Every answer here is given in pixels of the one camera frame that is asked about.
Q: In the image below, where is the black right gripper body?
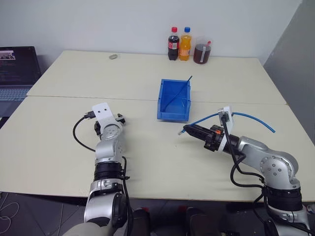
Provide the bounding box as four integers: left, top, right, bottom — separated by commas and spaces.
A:
203, 124, 225, 152

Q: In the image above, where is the long blue network cable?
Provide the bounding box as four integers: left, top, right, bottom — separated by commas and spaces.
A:
177, 112, 276, 136

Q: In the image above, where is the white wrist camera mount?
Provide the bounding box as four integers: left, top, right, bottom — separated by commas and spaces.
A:
92, 102, 117, 126
217, 105, 234, 153

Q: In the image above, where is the clear cup with dark liquid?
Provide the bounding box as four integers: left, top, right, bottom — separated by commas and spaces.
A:
193, 35, 214, 65

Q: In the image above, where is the dark rounded shape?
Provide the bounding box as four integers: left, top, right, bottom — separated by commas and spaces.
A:
132, 207, 152, 236
185, 206, 215, 236

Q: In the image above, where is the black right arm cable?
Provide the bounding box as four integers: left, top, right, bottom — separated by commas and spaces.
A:
220, 114, 269, 205

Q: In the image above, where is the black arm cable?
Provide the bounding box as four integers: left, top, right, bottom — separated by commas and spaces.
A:
72, 111, 135, 236
220, 114, 269, 205

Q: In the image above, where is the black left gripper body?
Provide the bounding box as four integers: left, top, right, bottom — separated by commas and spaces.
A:
94, 113, 126, 137

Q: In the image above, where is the black stick in bin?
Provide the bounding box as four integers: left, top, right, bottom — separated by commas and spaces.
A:
164, 75, 193, 111

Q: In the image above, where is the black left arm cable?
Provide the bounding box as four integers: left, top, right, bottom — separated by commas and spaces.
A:
72, 111, 135, 236

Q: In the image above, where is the blue plastic storage bin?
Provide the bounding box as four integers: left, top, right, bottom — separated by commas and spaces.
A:
156, 78, 192, 123

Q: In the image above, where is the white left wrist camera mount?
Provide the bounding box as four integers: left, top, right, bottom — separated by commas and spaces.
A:
92, 102, 117, 126

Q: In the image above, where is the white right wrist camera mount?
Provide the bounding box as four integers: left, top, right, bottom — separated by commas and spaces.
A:
217, 105, 234, 153

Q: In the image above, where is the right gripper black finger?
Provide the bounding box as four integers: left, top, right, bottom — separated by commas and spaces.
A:
183, 124, 211, 135
186, 130, 210, 143

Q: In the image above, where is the grey open laptop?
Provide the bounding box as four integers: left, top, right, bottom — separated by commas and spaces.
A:
0, 46, 43, 118

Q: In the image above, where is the light grey robot torso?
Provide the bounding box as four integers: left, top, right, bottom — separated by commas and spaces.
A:
61, 219, 112, 236

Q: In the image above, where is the thin white floor cable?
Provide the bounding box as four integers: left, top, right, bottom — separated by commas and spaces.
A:
0, 192, 20, 231

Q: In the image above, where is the orange soda bottle, blue cap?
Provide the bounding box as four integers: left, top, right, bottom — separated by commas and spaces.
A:
178, 26, 193, 62

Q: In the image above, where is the cola bottle with red cap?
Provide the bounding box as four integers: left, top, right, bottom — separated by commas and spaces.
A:
167, 26, 181, 61

